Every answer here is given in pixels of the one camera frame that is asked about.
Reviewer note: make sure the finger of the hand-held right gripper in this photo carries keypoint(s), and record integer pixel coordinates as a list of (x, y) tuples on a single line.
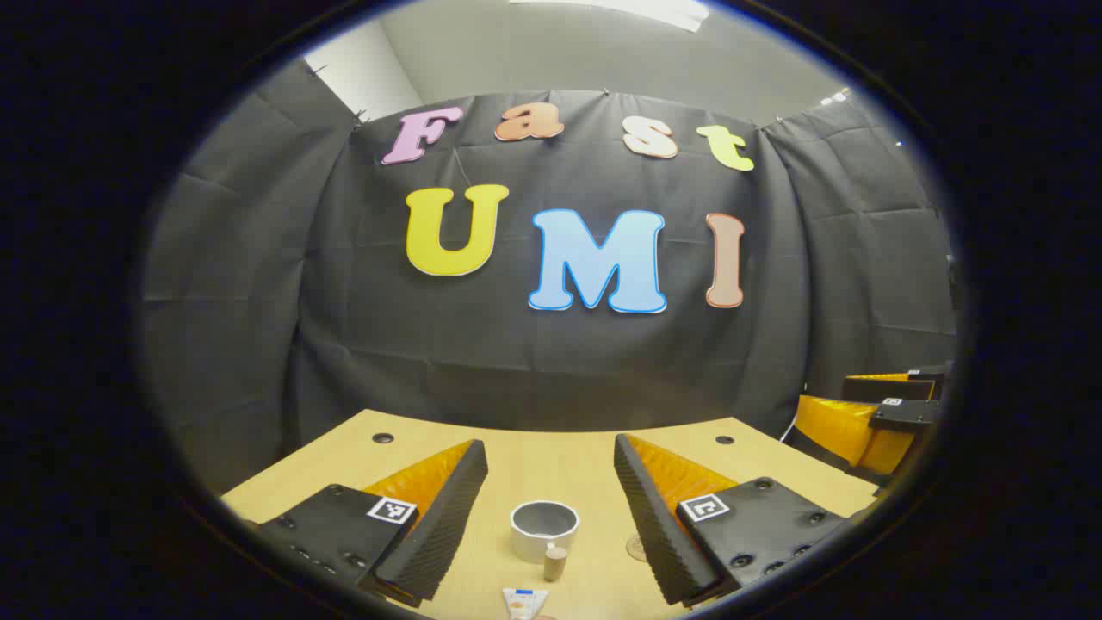
[(839, 426), (887, 387)]

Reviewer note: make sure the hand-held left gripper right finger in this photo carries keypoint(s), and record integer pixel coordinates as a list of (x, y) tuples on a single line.
[(650, 525)]

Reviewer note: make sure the light wooden desktop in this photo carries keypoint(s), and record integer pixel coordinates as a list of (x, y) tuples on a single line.
[(542, 469)]

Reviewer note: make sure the white toothpaste tube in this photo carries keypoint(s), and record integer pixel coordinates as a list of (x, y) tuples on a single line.
[(523, 603)]

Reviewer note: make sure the round cork coaster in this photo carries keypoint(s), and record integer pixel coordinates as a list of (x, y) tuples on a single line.
[(637, 548)]

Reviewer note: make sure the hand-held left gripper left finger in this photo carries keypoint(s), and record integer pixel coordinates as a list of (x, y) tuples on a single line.
[(439, 525)]

